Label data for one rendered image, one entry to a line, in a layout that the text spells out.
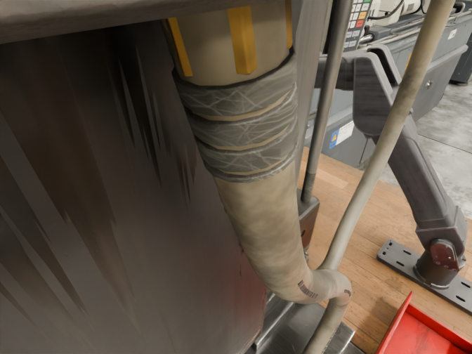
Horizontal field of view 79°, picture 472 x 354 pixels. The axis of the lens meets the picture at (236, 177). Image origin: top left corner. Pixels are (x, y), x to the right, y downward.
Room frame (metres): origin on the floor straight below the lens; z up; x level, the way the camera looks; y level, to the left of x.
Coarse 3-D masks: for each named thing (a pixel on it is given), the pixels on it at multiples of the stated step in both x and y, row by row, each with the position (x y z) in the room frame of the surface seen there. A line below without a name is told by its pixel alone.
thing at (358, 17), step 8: (360, 0) 1.21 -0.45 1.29; (368, 0) 1.23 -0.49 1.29; (328, 8) 1.22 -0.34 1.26; (360, 8) 1.22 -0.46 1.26; (368, 8) 1.24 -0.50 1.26; (328, 16) 1.21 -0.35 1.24; (352, 16) 1.20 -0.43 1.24; (360, 16) 1.23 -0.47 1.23; (328, 24) 1.21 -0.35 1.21; (352, 24) 1.21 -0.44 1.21; (360, 24) 1.24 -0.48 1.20; (352, 32) 1.22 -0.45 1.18; (360, 32) 1.25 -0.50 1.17; (352, 40) 1.23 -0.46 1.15; (344, 48) 1.22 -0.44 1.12; (352, 48) 1.25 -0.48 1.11
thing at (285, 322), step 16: (272, 304) 0.13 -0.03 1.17; (288, 304) 0.14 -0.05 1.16; (304, 304) 0.15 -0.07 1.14; (272, 320) 0.13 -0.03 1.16; (288, 320) 0.13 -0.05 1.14; (304, 320) 0.13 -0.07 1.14; (272, 336) 0.12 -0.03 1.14; (288, 336) 0.12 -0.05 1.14; (304, 336) 0.12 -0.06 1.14; (336, 336) 0.12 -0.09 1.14; (352, 336) 0.12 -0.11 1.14; (256, 352) 0.10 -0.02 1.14; (272, 352) 0.10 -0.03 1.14; (288, 352) 0.10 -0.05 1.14; (336, 352) 0.10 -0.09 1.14
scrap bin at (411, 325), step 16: (400, 320) 0.24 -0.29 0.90; (416, 320) 0.24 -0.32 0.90; (432, 320) 0.23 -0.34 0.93; (384, 336) 0.21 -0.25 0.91; (400, 336) 0.22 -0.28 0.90; (416, 336) 0.22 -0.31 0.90; (432, 336) 0.22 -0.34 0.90; (448, 336) 0.21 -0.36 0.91; (384, 352) 0.19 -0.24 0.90; (400, 352) 0.19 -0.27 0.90; (416, 352) 0.19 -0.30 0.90; (432, 352) 0.19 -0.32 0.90; (448, 352) 0.19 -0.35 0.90; (464, 352) 0.19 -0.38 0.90
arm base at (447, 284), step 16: (384, 256) 0.38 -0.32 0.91; (400, 256) 0.38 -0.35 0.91; (416, 256) 0.38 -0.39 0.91; (464, 256) 0.33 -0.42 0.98; (400, 272) 0.34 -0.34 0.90; (416, 272) 0.33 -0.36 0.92; (432, 272) 0.32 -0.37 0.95; (448, 272) 0.30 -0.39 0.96; (432, 288) 0.30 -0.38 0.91; (448, 288) 0.30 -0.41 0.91; (464, 288) 0.30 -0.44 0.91; (464, 304) 0.27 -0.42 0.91
